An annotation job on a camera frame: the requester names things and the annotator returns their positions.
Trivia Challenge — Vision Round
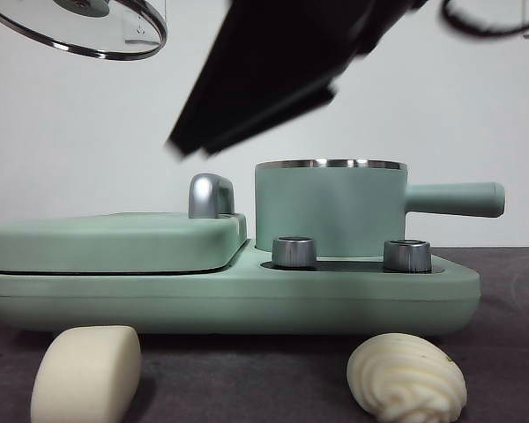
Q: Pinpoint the glass pot lid green knob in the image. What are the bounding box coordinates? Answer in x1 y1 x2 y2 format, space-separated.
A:
0 0 168 62

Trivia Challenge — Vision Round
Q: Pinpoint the swirled white steamed bun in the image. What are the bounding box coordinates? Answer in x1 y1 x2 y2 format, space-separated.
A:
346 332 467 423

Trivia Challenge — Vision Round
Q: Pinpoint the smooth white steamed bun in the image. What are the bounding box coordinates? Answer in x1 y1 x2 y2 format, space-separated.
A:
29 324 143 423

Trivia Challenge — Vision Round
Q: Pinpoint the mint green steamer pot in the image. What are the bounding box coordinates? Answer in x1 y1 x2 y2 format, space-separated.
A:
253 159 507 261

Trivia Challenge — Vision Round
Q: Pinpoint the silver control knob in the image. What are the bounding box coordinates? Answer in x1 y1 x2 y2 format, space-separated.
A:
383 238 433 272
271 236 317 269

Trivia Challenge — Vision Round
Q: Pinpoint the mint green breakfast machine base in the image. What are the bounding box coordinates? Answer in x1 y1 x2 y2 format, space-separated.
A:
0 249 481 343

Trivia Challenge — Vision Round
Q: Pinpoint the mint green hinged griddle lid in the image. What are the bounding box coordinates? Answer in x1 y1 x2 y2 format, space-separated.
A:
0 211 249 273

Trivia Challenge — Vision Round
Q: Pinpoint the silver griddle lid handle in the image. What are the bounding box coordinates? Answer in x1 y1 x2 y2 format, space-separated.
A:
188 173 237 219

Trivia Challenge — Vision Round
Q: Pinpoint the black cable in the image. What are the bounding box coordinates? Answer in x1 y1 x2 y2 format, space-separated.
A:
440 0 529 41

